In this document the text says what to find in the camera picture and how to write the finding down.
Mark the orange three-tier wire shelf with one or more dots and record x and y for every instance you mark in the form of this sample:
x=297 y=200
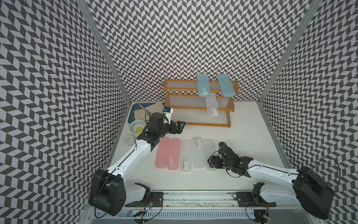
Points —
x=183 y=95

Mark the teal pencil case plain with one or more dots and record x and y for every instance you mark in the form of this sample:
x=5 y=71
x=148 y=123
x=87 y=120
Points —
x=226 y=85

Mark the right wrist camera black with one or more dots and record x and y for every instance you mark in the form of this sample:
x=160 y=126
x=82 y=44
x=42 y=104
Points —
x=222 y=144

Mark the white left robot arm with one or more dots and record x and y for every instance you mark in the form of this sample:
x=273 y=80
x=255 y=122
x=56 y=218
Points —
x=108 y=192

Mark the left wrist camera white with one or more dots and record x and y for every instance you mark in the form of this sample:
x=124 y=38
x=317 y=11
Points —
x=167 y=112

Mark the white pencil case labelled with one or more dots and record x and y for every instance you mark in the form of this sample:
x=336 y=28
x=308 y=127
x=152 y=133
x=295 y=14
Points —
x=209 y=147
x=186 y=156

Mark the aluminium corner post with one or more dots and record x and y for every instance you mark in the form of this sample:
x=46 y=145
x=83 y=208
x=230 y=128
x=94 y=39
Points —
x=83 y=6
x=313 y=8

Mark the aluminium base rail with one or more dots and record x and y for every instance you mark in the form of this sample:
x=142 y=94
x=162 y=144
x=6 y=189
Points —
x=221 y=205

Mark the white pencil case labelled middle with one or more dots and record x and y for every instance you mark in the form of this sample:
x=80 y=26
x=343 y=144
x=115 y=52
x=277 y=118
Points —
x=209 y=147

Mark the frosted white pencil case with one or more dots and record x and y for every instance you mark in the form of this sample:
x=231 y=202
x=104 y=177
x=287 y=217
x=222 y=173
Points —
x=212 y=106

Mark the aluminium corner post left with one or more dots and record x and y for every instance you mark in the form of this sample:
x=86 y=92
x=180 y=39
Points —
x=83 y=6

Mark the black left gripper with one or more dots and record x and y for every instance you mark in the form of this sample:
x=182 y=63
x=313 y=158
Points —
x=179 y=129

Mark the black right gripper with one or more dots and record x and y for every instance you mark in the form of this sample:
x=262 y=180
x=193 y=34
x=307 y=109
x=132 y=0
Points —
x=216 y=158

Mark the pink pencil case labelled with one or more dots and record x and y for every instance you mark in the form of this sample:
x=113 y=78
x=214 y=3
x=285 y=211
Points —
x=174 y=154

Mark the white pencil case upper label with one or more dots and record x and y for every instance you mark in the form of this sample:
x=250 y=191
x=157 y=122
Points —
x=198 y=153

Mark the pink pencil case left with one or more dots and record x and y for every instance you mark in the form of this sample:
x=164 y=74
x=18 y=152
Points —
x=163 y=152

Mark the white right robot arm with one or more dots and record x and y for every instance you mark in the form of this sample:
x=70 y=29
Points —
x=298 y=187

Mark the beige cloth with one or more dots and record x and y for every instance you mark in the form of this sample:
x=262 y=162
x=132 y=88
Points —
x=150 y=109

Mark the teal pencil case labelled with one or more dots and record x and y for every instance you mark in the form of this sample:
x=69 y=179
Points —
x=203 y=85

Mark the aluminium corner post right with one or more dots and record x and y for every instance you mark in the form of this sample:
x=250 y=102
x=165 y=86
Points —
x=313 y=8

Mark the white pencil case labelled left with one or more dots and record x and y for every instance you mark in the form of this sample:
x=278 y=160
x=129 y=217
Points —
x=186 y=156

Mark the clear glass cup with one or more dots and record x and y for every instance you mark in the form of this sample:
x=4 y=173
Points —
x=129 y=140

